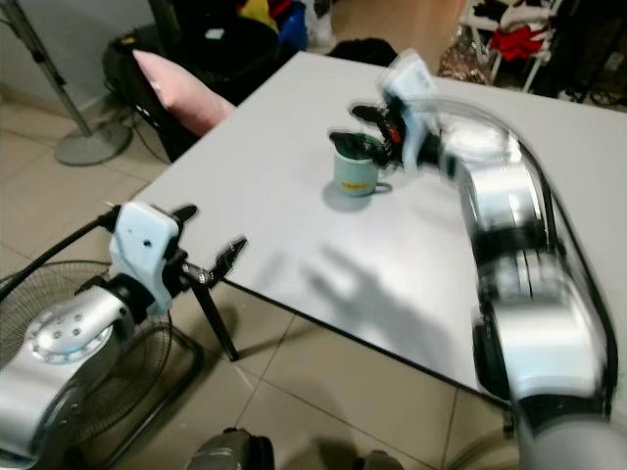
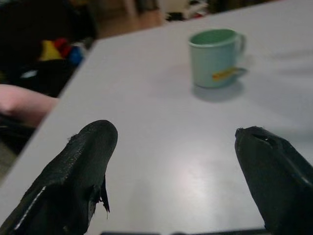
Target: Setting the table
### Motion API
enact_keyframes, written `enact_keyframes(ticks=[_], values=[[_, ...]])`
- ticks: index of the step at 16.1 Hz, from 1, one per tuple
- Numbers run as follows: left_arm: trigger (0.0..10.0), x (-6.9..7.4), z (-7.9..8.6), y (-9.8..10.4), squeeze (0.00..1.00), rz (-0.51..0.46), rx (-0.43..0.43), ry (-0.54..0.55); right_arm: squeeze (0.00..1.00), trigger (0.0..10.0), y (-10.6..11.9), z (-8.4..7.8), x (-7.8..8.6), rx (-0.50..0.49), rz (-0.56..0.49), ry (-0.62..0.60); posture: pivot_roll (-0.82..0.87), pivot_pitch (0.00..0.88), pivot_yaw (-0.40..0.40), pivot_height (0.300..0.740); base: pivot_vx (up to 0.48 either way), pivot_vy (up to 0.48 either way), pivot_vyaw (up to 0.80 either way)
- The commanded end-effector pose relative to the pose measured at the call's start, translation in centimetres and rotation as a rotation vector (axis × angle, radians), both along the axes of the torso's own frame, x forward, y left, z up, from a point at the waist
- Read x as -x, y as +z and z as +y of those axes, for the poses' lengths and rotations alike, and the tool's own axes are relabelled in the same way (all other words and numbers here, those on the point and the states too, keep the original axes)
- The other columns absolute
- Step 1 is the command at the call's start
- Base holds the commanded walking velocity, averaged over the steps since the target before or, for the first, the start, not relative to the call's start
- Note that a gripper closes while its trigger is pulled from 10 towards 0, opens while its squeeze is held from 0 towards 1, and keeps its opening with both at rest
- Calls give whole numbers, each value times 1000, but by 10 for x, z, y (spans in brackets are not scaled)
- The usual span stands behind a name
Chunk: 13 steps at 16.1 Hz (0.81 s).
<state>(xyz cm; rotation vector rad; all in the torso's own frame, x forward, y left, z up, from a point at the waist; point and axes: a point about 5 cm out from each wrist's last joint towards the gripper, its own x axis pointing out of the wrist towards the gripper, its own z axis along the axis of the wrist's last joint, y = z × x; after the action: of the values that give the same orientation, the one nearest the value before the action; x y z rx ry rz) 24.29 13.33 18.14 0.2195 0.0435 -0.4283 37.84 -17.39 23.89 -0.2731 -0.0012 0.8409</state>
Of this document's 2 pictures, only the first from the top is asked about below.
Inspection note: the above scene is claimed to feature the pale green mug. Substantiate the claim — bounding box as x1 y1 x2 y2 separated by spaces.
331 137 394 201

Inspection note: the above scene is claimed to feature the black table leg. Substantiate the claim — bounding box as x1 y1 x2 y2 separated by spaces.
201 282 242 363

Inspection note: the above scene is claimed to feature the black bag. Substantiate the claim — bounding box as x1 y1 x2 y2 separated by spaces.
327 37 400 68

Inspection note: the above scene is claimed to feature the black chair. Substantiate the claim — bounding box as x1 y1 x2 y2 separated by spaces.
103 37 236 164

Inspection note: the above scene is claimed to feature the red cloth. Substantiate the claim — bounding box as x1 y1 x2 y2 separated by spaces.
490 23 547 62

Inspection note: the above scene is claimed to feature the grey fan stand with base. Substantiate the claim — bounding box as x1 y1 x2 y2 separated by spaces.
0 0 135 167

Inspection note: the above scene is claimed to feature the pink pillow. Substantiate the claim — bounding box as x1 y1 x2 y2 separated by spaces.
132 49 237 138

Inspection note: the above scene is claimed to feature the white clothes rack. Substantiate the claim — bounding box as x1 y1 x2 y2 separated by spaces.
454 0 567 91

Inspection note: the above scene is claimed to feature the grey robot foot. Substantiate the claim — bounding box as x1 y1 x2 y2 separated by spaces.
186 427 275 470

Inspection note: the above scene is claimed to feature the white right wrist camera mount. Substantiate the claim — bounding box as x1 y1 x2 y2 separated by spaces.
382 49 444 169

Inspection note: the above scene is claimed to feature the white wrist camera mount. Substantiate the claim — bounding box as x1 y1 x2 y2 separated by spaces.
382 49 444 169
108 201 187 320

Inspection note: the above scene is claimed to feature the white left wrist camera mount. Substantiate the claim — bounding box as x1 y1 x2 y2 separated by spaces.
108 201 187 320

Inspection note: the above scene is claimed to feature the black wire floor fan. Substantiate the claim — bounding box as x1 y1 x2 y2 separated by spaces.
0 259 209 470

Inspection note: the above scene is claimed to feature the black floor cable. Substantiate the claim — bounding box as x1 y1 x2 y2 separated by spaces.
132 110 172 165

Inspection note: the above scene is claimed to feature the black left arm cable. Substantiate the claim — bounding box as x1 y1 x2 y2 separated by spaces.
0 204 121 300

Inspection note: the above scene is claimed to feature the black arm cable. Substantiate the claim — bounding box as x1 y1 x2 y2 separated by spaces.
527 125 620 398
0 204 121 300

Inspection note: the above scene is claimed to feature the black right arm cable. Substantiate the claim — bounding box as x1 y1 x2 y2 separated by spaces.
527 125 620 398

